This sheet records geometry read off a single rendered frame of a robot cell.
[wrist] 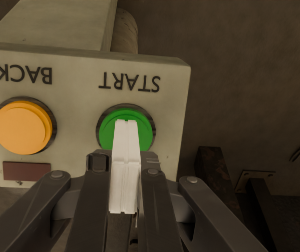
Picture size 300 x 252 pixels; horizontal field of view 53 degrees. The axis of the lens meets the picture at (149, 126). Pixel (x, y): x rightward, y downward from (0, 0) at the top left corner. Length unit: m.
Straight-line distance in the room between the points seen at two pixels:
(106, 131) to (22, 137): 0.06
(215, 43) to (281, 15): 0.18
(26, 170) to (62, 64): 0.09
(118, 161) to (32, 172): 0.12
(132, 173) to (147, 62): 0.10
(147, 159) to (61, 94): 0.09
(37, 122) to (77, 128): 0.03
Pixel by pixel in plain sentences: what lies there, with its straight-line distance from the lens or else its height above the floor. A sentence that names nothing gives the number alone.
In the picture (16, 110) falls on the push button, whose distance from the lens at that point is 0.23.
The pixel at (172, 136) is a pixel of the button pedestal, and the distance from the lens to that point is 0.24.
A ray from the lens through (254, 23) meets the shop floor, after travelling 0.89.
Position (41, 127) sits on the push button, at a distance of 0.23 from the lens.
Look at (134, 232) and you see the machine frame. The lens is 1.36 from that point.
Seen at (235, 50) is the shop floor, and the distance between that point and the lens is 0.90.
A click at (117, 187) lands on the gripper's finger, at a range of 0.16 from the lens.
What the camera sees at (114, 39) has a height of 0.20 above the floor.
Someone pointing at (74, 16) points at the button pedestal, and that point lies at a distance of 0.34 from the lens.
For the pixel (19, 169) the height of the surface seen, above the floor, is 0.61.
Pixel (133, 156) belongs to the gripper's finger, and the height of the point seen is 0.67.
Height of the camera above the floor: 0.78
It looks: 51 degrees down
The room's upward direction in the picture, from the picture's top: 177 degrees clockwise
